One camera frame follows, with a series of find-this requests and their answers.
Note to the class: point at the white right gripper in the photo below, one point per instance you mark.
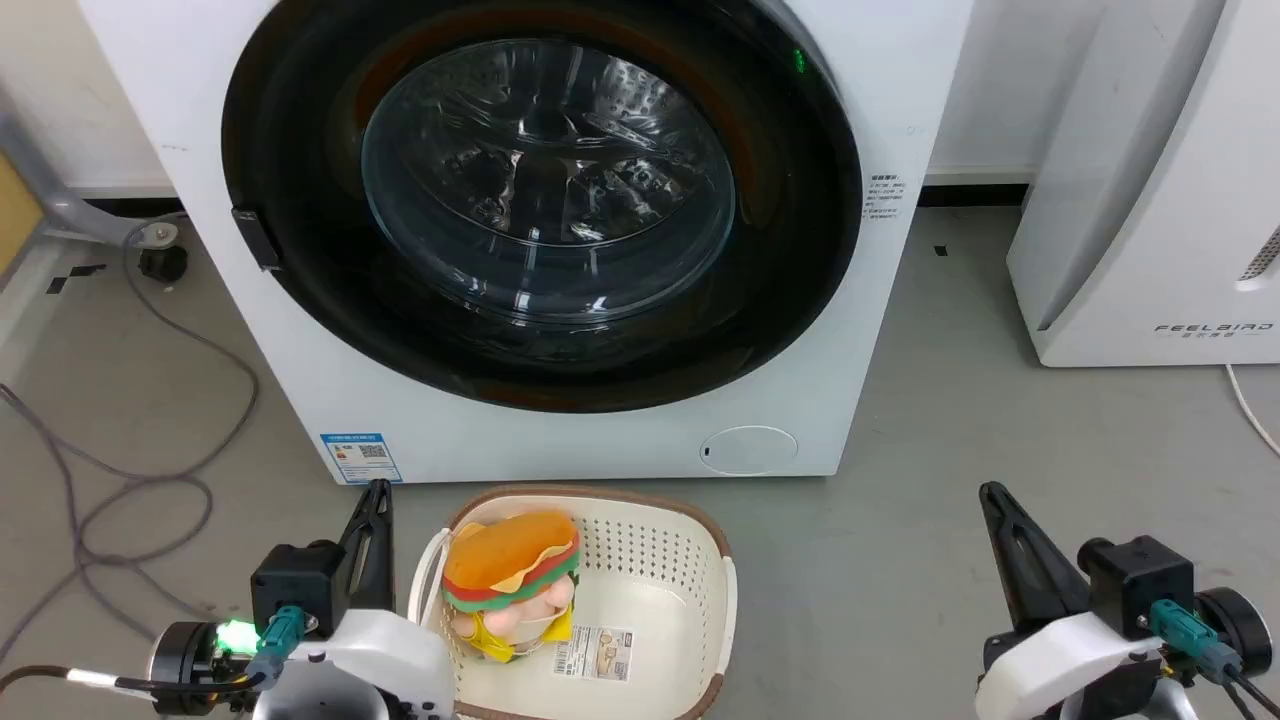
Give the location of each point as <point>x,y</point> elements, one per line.
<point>1060,655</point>

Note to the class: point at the round white filter cover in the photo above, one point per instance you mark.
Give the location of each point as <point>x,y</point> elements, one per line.
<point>748,450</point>

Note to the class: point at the white barcode label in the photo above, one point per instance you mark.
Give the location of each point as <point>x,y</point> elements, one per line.
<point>594,653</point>

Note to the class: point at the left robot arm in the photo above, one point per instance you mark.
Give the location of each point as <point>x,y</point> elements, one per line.
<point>190,660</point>

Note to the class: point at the cream plastic laundry basket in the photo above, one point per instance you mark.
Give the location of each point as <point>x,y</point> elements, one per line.
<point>670,570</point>

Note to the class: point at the yellow wooden panel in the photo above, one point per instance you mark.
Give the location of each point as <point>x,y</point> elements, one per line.
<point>15,215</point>

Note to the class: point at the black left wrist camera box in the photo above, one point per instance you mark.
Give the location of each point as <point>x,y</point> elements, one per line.
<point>300,585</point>

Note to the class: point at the black caster wheel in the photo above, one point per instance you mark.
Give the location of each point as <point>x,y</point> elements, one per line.
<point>163,263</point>

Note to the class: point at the round black glass washer door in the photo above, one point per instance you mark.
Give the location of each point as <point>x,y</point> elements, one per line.
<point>800,250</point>

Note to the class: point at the steel washer drum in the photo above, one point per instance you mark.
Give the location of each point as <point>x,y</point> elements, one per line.
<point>550,190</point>

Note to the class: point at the white front-load washing machine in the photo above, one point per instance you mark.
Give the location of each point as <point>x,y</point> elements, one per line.
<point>300,380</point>

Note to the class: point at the blue energy label sticker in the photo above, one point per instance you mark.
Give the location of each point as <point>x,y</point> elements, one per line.
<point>360,458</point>

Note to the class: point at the white text sticker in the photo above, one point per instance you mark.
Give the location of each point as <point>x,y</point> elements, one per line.
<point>886,197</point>

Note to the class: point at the hamburger plush doll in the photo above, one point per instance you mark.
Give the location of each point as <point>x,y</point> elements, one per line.
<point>510,570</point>

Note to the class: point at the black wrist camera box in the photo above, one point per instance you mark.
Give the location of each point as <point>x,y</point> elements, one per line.
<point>1140,585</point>
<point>300,585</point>

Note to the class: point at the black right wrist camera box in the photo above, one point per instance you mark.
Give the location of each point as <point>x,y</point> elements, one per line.
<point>1140,585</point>

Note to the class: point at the white Feelbird appliance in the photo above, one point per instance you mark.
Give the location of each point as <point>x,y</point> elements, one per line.
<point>1150,200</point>

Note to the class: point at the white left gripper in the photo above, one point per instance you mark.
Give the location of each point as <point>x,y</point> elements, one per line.
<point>390,660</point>

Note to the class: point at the grey metal frame leg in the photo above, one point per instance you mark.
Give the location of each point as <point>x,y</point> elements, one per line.
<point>60,205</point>

